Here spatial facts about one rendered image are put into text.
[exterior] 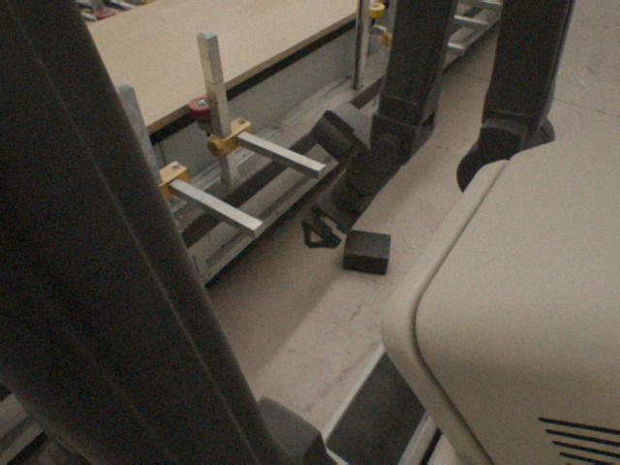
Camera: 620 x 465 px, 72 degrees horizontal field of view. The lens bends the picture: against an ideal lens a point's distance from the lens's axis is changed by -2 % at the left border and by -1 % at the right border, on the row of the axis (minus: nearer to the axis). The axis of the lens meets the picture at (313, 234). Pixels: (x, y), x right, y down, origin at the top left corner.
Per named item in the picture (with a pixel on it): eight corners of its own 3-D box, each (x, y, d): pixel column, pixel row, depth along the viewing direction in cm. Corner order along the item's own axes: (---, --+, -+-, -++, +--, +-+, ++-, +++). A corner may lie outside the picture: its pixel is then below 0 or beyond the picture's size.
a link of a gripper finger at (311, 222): (284, 241, 70) (305, 212, 63) (307, 214, 74) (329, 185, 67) (317, 267, 70) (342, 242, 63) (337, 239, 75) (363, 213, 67)
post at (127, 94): (182, 244, 121) (132, 82, 87) (173, 251, 119) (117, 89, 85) (174, 238, 122) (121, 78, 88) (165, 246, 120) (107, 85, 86)
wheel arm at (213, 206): (264, 233, 99) (263, 220, 96) (255, 242, 97) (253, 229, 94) (141, 168, 117) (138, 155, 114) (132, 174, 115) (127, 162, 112)
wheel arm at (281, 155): (325, 176, 113) (325, 163, 110) (318, 183, 111) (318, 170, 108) (206, 126, 130) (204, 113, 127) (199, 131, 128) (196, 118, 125)
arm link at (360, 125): (403, 153, 50) (434, 121, 55) (329, 86, 50) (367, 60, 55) (356, 204, 59) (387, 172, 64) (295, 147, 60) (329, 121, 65)
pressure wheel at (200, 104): (194, 143, 127) (186, 108, 119) (196, 129, 132) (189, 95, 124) (221, 141, 127) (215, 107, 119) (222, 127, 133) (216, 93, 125)
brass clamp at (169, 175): (192, 184, 112) (188, 169, 108) (152, 212, 104) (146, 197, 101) (176, 175, 115) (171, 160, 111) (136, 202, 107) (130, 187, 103)
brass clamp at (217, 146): (254, 138, 126) (253, 123, 122) (222, 161, 118) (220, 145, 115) (238, 132, 128) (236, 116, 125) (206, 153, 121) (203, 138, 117)
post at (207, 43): (240, 190, 133) (216, 30, 99) (232, 196, 131) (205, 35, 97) (232, 185, 135) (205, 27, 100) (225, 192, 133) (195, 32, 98)
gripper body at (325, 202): (310, 209, 65) (330, 183, 59) (342, 172, 71) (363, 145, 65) (343, 236, 65) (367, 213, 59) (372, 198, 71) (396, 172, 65)
